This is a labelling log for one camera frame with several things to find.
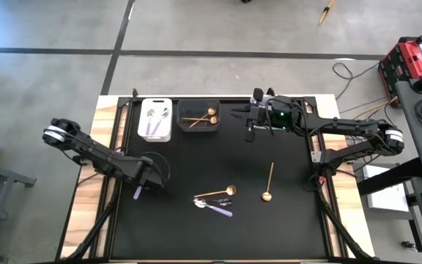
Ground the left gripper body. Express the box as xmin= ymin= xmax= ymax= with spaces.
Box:
xmin=133 ymin=156 xmax=166 ymax=192

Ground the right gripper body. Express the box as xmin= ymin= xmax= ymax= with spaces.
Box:
xmin=245 ymin=87 xmax=272 ymax=143

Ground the clear plastic bin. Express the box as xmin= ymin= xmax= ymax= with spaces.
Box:
xmin=250 ymin=95 xmax=295 ymax=131

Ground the white plastic bin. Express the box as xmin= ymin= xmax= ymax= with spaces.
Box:
xmin=137 ymin=98 xmax=174 ymax=143

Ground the dark grey translucent bin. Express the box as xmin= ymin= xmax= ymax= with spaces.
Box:
xmin=176 ymin=98 xmax=221 ymax=133

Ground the black table mat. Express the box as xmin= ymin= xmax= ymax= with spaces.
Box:
xmin=114 ymin=98 xmax=327 ymax=260

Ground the grey side table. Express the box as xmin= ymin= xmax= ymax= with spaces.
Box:
xmin=0 ymin=157 xmax=37 ymax=263

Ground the grey workstation desk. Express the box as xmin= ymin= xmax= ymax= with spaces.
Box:
xmin=395 ymin=79 xmax=422 ymax=264

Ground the black diagonal beam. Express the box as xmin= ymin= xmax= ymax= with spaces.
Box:
xmin=357 ymin=157 xmax=422 ymax=197

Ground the white box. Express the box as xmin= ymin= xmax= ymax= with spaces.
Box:
xmin=362 ymin=164 xmax=410 ymax=213

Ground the red black tool case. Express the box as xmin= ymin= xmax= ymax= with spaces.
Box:
xmin=378 ymin=35 xmax=422 ymax=97

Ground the black aluminium table frame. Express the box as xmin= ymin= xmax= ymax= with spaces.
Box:
xmin=55 ymin=87 xmax=377 ymax=264

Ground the black floor cable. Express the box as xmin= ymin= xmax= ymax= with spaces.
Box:
xmin=333 ymin=61 xmax=380 ymax=100

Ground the yellow floor cable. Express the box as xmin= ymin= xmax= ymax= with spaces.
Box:
xmin=341 ymin=98 xmax=399 ymax=128

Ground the yellow-handled stick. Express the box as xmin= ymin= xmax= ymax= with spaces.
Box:
xmin=318 ymin=0 xmax=336 ymax=26

